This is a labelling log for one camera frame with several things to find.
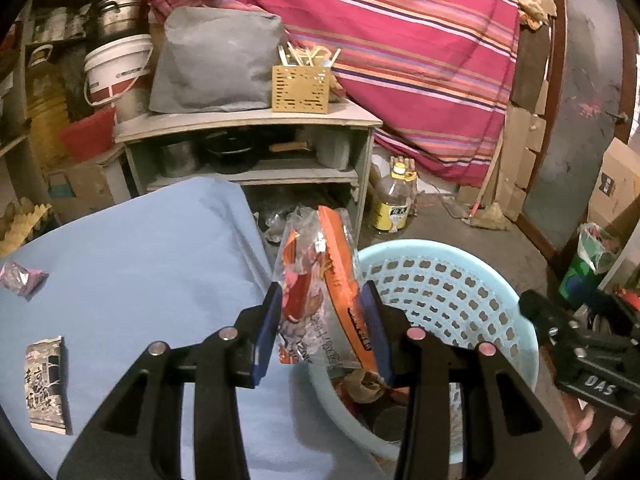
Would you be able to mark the brown cardboard box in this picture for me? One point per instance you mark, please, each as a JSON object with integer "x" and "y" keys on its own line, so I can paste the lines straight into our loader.
{"x": 85, "y": 185}

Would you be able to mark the small wooden cabinet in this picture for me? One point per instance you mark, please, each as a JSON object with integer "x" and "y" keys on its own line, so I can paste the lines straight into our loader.
{"x": 240, "y": 122}

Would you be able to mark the tall wooden shelf unit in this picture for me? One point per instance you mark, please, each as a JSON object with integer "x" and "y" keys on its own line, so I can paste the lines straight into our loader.
{"x": 22, "y": 85}

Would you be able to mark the metal cooking pot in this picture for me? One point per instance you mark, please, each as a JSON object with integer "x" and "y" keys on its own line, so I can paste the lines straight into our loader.
{"x": 120, "y": 12}

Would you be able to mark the large cardboard box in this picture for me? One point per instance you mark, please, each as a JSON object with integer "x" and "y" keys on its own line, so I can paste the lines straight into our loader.
{"x": 615, "y": 185}

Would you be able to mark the orange snack packet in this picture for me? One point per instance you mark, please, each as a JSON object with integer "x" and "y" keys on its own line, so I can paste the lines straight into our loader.
{"x": 325, "y": 280}

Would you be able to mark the person's right hand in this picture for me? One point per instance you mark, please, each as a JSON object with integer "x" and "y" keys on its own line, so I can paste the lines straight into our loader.
{"x": 585, "y": 425}

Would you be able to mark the small steel pot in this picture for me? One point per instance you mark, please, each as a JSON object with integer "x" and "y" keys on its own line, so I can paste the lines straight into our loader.
{"x": 180, "y": 160}

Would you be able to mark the white plastic bucket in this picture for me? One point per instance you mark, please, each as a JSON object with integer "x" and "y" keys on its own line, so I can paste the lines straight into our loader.
{"x": 117, "y": 70}

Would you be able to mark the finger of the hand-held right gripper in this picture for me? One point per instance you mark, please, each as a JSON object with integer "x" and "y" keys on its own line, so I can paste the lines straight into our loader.
{"x": 542, "y": 315}

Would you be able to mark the grey cloth cover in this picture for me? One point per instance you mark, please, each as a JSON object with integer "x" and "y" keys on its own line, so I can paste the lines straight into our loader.
{"x": 215, "y": 60}

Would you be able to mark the dark door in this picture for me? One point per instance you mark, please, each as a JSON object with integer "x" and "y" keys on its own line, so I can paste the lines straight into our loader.
{"x": 575, "y": 110}

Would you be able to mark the straw broom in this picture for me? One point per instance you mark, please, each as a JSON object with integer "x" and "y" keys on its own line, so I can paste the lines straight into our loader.
{"x": 490, "y": 215}

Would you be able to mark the clear plastic bag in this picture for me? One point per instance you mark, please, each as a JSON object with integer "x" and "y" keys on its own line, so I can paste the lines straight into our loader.
{"x": 277, "y": 225}

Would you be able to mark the pink silver foil wrapper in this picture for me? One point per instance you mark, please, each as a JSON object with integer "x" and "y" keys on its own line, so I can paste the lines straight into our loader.
{"x": 20, "y": 277}

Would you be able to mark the yellow oil jug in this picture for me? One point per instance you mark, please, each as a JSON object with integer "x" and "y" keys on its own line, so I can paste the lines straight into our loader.
{"x": 47, "y": 110}

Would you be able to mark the green bin with plastic bag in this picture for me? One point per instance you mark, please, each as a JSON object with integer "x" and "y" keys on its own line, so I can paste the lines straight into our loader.
{"x": 582, "y": 265}

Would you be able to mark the red striped cloth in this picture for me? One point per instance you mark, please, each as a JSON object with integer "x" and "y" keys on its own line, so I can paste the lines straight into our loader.
{"x": 400, "y": 60}

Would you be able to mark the light blue plastic basket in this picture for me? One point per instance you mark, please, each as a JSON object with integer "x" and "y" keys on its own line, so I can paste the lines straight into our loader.
{"x": 450, "y": 290}

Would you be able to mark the black pan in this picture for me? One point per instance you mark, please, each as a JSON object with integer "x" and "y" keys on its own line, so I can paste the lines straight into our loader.
{"x": 230, "y": 152}

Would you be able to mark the yellow foam egg trays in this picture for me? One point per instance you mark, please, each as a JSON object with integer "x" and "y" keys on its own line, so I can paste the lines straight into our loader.
{"x": 22, "y": 225}

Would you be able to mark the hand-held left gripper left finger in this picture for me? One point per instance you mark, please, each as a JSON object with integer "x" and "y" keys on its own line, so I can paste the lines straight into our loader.
{"x": 265, "y": 330}

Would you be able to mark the red plastic basin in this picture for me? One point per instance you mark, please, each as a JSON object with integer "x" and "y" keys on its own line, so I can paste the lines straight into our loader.
{"x": 87, "y": 132}

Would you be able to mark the grey tin can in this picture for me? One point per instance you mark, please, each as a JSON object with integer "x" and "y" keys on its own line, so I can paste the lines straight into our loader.
{"x": 387, "y": 422}

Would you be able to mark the dark grey snack packet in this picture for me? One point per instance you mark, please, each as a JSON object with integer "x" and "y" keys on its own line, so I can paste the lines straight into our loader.
{"x": 45, "y": 385}

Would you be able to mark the yellow utensil holder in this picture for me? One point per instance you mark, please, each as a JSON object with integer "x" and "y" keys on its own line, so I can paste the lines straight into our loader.
{"x": 302, "y": 87}

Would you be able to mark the clear oil bottle yellow label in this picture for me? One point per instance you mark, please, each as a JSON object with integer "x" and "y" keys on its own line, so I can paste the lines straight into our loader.
{"x": 392, "y": 205}

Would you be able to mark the cardboard sheets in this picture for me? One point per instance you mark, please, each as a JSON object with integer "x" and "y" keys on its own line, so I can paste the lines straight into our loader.
{"x": 520, "y": 160}

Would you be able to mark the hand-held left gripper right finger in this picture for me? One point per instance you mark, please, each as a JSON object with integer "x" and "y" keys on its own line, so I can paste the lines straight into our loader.
{"x": 377, "y": 330}

